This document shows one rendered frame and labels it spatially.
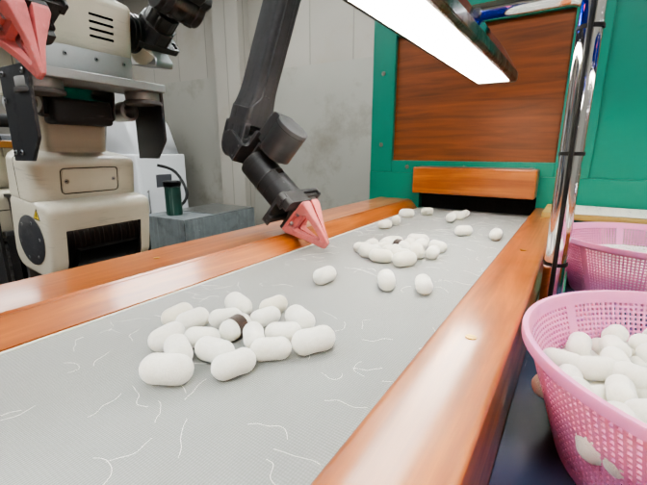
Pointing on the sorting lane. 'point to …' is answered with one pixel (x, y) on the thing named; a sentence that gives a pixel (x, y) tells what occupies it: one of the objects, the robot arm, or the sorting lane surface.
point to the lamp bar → (477, 31)
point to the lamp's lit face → (432, 36)
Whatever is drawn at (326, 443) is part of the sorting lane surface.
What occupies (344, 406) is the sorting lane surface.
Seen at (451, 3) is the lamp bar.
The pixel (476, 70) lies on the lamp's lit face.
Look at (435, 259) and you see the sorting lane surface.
